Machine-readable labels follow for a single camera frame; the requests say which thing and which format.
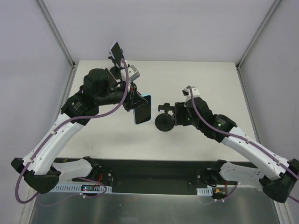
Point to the aluminium corner frame post left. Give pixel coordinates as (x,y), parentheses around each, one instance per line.
(55,32)

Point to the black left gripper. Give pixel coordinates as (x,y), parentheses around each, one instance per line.
(131,97)

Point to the phone with cream case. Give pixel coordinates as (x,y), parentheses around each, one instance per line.
(116,73)

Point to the phone with lilac case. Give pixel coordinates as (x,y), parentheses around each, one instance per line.
(116,54)

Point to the aluminium corner frame post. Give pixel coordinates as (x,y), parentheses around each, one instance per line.
(258,33)
(55,32)

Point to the black round-base phone stand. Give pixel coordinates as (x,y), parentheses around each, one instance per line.
(163,121)

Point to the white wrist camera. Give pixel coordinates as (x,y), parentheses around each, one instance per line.
(133,74)
(190,90)

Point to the black clamp phone stand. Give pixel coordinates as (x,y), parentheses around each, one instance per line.
(115,63)

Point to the phone with blue case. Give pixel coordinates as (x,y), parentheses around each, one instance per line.
(142,114)

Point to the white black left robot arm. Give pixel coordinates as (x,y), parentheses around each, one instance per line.
(99,88)

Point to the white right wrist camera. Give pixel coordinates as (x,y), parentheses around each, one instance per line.
(190,90)

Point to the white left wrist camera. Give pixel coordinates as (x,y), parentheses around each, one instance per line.
(133,74)

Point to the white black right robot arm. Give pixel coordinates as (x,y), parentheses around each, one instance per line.
(274,175)

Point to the aluminium corner frame post right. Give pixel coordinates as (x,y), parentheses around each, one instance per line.
(258,33)

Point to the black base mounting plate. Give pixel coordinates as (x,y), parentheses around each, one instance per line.
(152,177)

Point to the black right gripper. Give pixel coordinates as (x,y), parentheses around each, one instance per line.
(177,113)

